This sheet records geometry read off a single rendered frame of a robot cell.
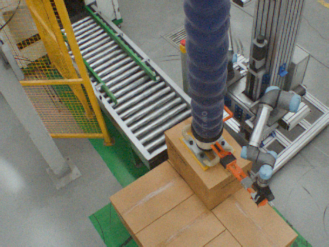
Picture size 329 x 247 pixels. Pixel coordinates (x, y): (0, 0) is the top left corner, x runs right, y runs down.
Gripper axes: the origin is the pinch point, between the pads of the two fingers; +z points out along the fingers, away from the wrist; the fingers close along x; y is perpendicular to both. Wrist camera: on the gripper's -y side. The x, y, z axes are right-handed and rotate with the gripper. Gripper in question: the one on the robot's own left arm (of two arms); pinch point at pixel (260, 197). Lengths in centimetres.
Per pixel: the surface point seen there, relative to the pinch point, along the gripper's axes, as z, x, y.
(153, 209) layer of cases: 53, 56, 56
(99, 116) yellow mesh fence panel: 56, 50, 170
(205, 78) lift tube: -74, 9, 51
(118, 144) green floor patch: 107, 41, 164
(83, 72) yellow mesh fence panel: -6, 50, 170
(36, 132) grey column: 24, 110, 161
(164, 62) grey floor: 106, -63, 239
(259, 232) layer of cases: 53, -2, -8
